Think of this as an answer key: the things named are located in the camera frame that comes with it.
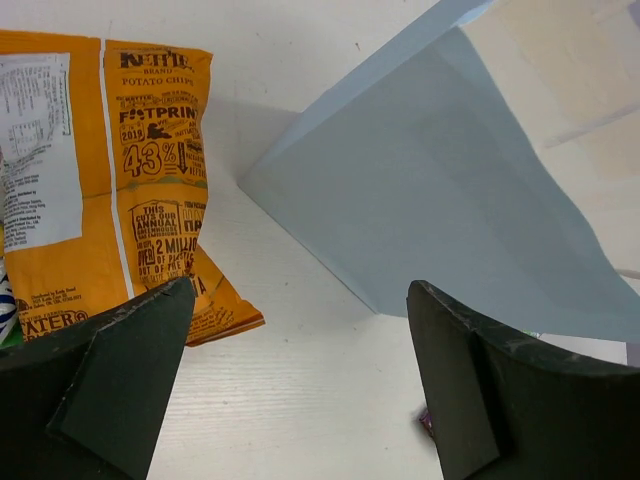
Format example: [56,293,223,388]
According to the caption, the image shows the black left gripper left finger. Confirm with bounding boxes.
[1,278,195,479]

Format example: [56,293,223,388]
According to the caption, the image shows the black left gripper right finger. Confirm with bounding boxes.
[407,281,639,479]

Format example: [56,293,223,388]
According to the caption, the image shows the purple brown M&M's packet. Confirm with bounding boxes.
[417,406,434,439]

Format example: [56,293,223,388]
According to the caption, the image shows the green yellow Fox's candy bag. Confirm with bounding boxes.
[0,159,26,351]

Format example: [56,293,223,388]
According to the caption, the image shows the orange Kettle chips bag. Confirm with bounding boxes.
[1,30,264,346]

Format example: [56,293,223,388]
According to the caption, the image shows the light blue paper bag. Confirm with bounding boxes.
[240,1,639,342]

